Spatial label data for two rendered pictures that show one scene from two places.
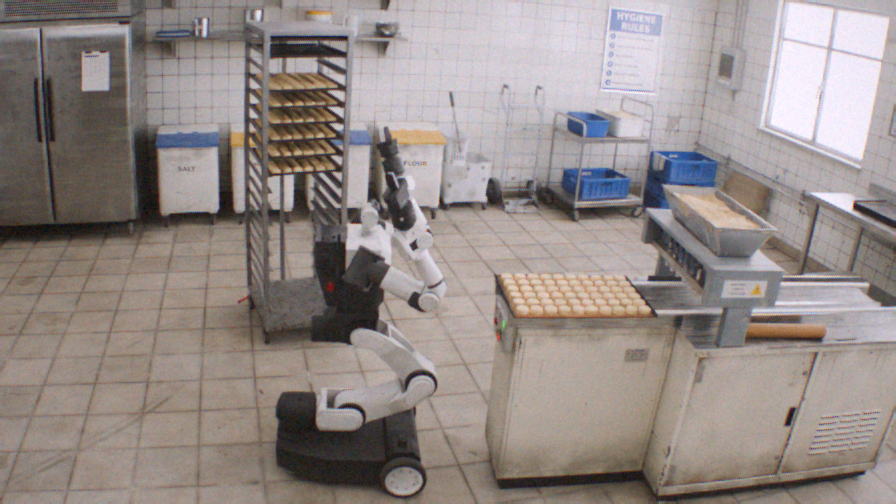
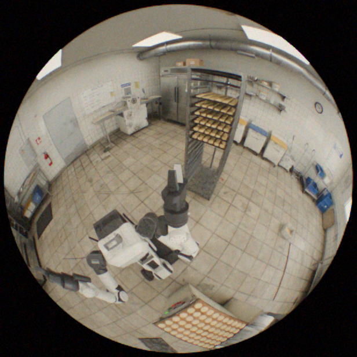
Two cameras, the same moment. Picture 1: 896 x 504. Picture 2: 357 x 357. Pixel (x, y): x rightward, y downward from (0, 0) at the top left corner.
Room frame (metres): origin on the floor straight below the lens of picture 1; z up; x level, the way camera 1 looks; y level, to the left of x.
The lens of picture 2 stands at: (2.94, 0.12, 1.70)
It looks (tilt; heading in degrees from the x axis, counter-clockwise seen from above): 51 degrees down; 56
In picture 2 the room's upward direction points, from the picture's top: straight up
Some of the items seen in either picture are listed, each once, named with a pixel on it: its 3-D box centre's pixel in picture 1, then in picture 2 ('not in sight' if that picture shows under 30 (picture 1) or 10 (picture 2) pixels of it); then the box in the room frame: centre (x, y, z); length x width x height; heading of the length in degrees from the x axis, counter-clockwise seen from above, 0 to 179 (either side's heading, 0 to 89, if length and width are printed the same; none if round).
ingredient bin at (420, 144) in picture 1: (407, 169); (274, 149); (6.35, 0.42, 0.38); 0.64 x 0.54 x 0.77; 15
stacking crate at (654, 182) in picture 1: (679, 184); (324, 200); (7.00, -2.31, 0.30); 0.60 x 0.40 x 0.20; 107
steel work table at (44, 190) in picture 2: not in sight; (31, 197); (-0.65, 2.79, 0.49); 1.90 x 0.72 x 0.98; 17
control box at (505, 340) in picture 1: (503, 324); (176, 307); (2.69, -0.25, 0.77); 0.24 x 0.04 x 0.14; 9
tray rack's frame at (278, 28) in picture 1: (292, 178); (213, 139); (4.01, 0.93, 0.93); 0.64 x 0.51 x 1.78; 26
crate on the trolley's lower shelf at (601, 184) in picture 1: (595, 183); (312, 185); (6.79, -1.38, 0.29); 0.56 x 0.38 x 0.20; 115
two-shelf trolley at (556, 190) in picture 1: (600, 155); (317, 179); (6.79, -1.39, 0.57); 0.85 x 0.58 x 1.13; 114
